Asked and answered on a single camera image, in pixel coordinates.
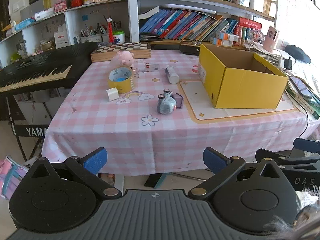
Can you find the pen holder with pens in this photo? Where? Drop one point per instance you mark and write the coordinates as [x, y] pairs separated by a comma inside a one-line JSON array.
[[91, 38]]

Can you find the pink checked cloth desktop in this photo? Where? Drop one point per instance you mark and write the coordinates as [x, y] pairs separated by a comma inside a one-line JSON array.
[[125, 135]]

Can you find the small purple box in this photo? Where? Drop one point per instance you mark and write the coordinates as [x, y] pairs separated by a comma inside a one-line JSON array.
[[179, 101]]

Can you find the black keyboard stand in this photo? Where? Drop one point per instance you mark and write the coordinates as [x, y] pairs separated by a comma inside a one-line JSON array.
[[35, 131]]

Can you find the grey fuzzy clothing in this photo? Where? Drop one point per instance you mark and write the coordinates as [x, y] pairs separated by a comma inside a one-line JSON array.
[[307, 220]]

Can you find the black cap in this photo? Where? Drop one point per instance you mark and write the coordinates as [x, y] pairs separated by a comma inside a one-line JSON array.
[[297, 52]]

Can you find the pink printed box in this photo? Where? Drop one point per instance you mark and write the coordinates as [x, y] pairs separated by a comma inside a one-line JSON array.
[[60, 6]]

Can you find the yellow cardboard box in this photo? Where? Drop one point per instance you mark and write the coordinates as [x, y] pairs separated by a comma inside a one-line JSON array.
[[245, 90]]

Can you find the yellow tape roll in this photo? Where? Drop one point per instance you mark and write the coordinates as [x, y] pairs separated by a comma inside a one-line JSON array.
[[120, 86]]

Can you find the pink paper cup holder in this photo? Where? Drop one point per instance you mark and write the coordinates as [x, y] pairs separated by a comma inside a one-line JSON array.
[[270, 40]]

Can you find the row of leaning books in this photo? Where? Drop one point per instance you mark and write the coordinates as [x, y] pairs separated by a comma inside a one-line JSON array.
[[180, 25]]

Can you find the red flat box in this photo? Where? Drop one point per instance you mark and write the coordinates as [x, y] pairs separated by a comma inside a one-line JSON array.
[[250, 25]]

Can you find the pink plush pig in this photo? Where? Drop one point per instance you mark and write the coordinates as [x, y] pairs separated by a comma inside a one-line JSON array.
[[122, 58]]

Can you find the red figure pen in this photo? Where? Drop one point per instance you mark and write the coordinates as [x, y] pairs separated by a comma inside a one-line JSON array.
[[110, 31]]

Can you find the white tub green lid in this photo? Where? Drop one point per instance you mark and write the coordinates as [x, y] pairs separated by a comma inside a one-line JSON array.
[[118, 38]]

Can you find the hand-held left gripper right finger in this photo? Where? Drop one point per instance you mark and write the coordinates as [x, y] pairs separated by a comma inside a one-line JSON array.
[[213, 158]]

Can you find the white bookshelf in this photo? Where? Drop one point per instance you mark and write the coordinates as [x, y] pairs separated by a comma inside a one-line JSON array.
[[132, 17]]

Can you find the black charger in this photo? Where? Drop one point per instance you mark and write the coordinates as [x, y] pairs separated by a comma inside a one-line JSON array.
[[288, 64]]

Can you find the small white red box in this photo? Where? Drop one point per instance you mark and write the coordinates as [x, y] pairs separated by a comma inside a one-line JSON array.
[[148, 67]]

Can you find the white tissue box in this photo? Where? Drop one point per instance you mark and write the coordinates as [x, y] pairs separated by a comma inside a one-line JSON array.
[[60, 40]]

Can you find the small white cube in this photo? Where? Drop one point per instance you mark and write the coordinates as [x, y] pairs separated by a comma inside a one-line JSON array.
[[113, 94]]

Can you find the white cabinet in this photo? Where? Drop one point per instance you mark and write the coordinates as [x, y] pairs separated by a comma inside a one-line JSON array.
[[32, 110]]

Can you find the gold bowl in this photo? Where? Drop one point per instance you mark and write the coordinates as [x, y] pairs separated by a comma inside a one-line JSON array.
[[47, 45]]

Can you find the black electronic keyboard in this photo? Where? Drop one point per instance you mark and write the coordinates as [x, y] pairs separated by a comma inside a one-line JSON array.
[[37, 65]]

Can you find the black case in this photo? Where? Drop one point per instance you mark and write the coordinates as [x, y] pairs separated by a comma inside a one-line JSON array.
[[188, 50]]

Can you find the light blue toy car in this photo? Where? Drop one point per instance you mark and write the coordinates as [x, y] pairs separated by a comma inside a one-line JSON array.
[[166, 103]]

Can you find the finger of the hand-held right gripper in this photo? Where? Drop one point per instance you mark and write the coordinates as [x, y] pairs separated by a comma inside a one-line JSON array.
[[306, 144], [271, 154]]

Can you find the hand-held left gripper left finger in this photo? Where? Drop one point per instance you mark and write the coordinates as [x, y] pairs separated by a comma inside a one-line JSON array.
[[96, 158]]

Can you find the orange white medicine box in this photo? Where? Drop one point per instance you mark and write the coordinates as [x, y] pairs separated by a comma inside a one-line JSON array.
[[221, 42], [227, 36]]

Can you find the blue wipes pack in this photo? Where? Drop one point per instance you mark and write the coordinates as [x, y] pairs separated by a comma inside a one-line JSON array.
[[23, 24]]

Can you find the dark smartphone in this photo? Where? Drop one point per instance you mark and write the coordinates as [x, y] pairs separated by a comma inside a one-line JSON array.
[[301, 87]]

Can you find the pink bag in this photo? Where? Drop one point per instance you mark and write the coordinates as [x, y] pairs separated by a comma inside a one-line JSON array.
[[10, 180]]

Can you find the wooden chessboard box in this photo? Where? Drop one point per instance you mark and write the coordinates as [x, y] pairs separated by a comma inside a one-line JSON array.
[[120, 53]]

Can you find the green book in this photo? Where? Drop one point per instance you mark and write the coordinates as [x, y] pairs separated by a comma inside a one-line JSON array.
[[306, 107]]

